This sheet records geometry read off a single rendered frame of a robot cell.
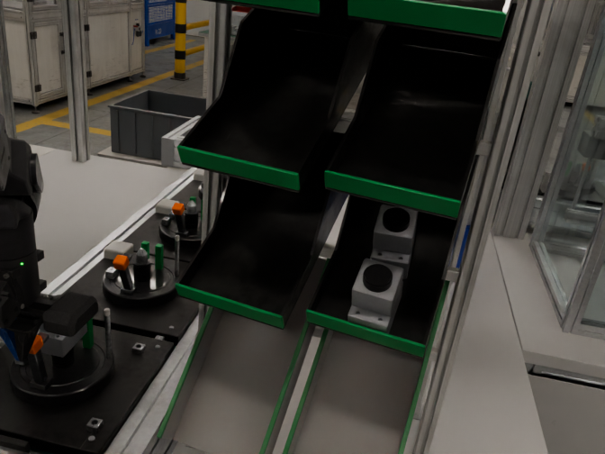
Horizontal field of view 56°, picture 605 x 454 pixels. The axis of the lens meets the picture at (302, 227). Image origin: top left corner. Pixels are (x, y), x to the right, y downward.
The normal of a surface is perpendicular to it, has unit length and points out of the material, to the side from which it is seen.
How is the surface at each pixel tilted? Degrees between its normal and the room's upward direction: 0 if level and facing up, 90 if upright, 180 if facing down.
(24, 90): 90
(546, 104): 90
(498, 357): 0
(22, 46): 90
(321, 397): 45
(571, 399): 90
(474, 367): 0
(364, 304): 115
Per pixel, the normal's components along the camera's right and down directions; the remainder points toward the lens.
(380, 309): -0.37, 0.71
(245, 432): -0.18, -0.38
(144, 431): 0.11, -0.90
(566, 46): -0.19, 0.40
